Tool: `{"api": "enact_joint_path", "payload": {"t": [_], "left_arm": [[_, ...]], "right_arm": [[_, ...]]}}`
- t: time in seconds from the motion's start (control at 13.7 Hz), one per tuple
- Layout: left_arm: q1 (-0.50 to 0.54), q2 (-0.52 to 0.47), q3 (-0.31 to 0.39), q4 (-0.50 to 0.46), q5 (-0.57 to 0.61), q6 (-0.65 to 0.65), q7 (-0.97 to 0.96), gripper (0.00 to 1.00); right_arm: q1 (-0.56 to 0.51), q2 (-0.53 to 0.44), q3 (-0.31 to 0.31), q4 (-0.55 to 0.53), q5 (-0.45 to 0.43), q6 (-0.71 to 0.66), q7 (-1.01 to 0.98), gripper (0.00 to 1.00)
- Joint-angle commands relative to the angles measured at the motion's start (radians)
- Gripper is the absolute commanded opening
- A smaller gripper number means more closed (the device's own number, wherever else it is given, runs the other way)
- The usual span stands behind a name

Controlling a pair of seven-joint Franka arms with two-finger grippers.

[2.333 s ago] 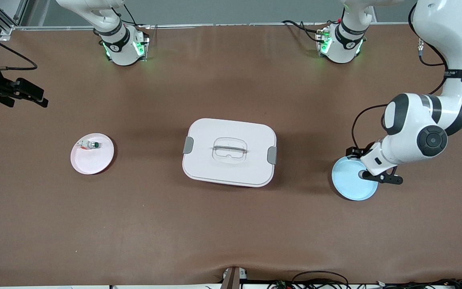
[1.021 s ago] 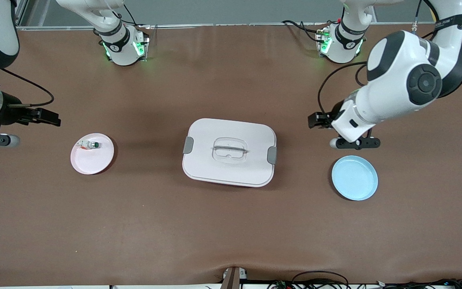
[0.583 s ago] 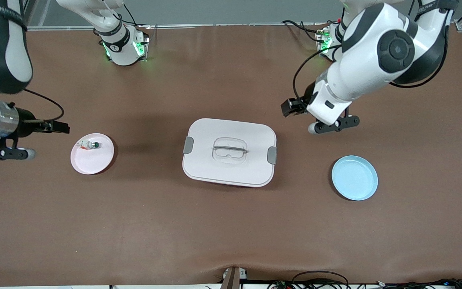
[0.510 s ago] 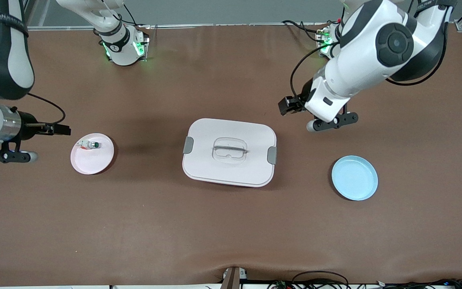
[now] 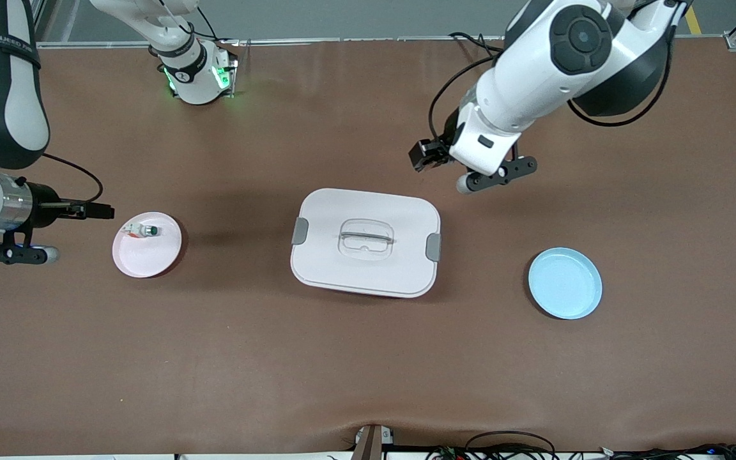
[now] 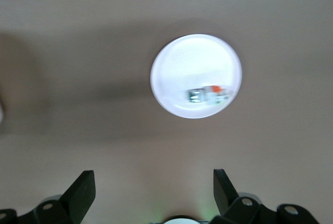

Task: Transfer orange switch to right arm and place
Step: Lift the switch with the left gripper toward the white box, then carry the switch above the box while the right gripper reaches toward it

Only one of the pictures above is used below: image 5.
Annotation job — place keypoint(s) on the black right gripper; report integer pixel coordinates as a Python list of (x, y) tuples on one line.
[(41, 204)]

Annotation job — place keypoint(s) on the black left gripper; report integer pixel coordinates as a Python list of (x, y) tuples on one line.
[(450, 135)]

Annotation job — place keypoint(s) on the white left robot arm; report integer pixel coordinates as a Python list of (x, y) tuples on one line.
[(534, 83)]

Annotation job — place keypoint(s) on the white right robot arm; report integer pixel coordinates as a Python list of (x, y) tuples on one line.
[(4, 115)]

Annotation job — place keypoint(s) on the pale pink round plate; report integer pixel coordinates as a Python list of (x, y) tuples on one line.
[(147, 259)]

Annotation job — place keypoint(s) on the white lidded storage box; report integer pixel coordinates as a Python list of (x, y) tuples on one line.
[(365, 275)]

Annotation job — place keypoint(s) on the light blue round plate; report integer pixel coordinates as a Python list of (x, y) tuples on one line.
[(563, 284)]

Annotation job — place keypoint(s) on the brown table mat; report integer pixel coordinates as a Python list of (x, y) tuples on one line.
[(368, 358)]

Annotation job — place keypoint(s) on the white green push-button switch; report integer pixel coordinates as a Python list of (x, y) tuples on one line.
[(144, 230)]

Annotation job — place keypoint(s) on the brown wedge bracket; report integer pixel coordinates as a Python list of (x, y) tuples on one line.
[(368, 447)]

